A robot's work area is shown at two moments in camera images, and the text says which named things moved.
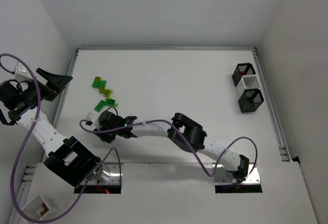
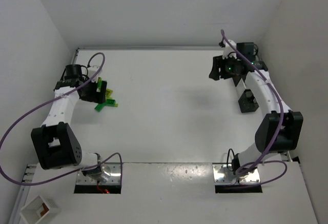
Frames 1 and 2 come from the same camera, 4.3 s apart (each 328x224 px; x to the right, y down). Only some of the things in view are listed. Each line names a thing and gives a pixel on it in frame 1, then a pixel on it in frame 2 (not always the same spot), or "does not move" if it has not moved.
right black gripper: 103,118 to 219,67
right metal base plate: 222,175 does not move
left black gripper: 47,88 to 100,92
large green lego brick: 110,102 does not move
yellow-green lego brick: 107,92 does not move
